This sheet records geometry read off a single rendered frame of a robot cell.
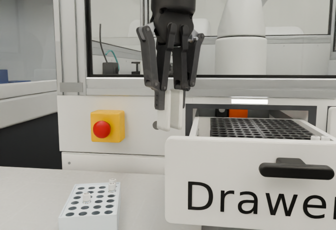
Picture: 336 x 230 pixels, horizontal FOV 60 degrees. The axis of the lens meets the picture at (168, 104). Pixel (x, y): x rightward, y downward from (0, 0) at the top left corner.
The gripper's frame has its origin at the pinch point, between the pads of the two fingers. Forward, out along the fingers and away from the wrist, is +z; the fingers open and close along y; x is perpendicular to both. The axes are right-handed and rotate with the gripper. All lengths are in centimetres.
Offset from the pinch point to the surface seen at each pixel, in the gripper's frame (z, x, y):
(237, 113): 8, 26, 51
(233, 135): 3.7, -8.4, 7.3
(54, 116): 18, 102, 10
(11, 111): 10, 77, -12
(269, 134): 3.6, -11.6, 12.9
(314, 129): 3.8, -12.9, 26.1
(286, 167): 2.7, -24.1, -3.3
